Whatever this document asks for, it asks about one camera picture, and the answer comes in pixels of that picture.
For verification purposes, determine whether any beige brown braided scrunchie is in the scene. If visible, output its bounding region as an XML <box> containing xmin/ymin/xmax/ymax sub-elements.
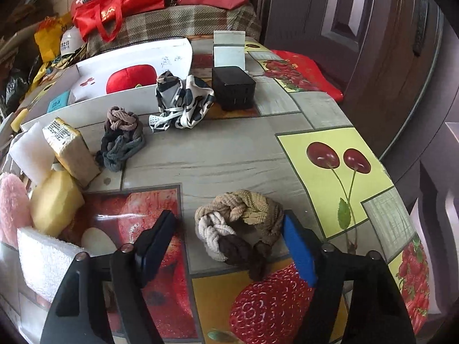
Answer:
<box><xmin>195</xmin><ymin>189</ymin><xmax>284</xmax><ymax>281</ymax></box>

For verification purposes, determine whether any white foam block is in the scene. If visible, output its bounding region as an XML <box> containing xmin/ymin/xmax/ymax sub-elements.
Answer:
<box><xmin>17</xmin><ymin>227</ymin><xmax>84</xmax><ymax>303</ymax></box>
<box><xmin>9</xmin><ymin>123</ymin><xmax>55</xmax><ymax>185</ymax></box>

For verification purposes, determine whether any red plush ball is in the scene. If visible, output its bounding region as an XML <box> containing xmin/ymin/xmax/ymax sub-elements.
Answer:
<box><xmin>106</xmin><ymin>64</ymin><xmax>157</xmax><ymax>94</ymax></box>

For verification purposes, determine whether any yellow sponge near right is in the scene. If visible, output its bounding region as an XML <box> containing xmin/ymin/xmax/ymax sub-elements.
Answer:
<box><xmin>30</xmin><ymin>171</ymin><xmax>85</xmax><ymax>238</ymax></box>

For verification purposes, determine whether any pink fluffy plush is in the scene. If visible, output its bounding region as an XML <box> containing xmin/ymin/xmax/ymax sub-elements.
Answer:
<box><xmin>1</xmin><ymin>173</ymin><xmax>33</xmax><ymax>249</ymax></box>

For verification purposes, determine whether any grey brown braided scrunchie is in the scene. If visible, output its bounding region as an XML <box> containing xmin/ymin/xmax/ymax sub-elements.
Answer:
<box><xmin>96</xmin><ymin>106</ymin><xmax>145</xmax><ymax>172</ymax></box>

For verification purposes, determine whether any yellow sponge block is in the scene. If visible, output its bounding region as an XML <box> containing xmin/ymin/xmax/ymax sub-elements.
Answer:
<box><xmin>10</xmin><ymin>108</ymin><xmax>29</xmax><ymax>133</ymax></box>

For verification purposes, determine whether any black white patterned scarf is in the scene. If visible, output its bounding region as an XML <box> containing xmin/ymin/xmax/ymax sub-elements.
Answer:
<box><xmin>149</xmin><ymin>71</ymin><xmax>216</xmax><ymax>132</ymax></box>

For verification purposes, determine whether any white shallow cardboard tray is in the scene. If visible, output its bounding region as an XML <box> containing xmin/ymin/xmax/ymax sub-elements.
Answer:
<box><xmin>21</xmin><ymin>38</ymin><xmax>193</xmax><ymax>130</ymax></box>

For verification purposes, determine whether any black plastic bag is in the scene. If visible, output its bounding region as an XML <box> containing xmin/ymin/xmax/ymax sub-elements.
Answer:
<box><xmin>1</xmin><ymin>69</ymin><xmax>29</xmax><ymax>116</ymax></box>

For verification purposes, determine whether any black cube box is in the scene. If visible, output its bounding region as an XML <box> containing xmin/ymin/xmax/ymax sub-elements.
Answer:
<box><xmin>212</xmin><ymin>66</ymin><xmax>256</xmax><ymax>111</ymax></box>

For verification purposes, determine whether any white hard hat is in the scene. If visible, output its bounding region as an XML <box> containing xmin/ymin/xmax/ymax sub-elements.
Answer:
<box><xmin>60</xmin><ymin>26</ymin><xmax>85</xmax><ymax>56</ymax></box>

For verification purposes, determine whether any dark brown door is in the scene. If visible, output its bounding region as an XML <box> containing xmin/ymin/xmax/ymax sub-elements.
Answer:
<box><xmin>252</xmin><ymin>0</ymin><xmax>444</xmax><ymax>157</ymax></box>

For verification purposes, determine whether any yellow gift bag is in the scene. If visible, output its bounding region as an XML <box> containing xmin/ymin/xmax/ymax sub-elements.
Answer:
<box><xmin>34</xmin><ymin>13</ymin><xmax>72</xmax><ymax>62</ymax></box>

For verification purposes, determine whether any plaid covered furniture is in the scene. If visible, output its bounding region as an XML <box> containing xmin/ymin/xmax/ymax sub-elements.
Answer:
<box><xmin>86</xmin><ymin>4</ymin><xmax>261</xmax><ymax>58</ymax></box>

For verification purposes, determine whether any red tote bag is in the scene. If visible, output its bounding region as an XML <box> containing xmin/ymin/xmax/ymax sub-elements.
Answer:
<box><xmin>73</xmin><ymin>0</ymin><xmax>166</xmax><ymax>42</ymax></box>

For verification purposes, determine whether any grey metal bracket stand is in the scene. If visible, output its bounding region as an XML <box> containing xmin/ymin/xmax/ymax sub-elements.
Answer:
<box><xmin>213</xmin><ymin>30</ymin><xmax>246</xmax><ymax>71</ymax></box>

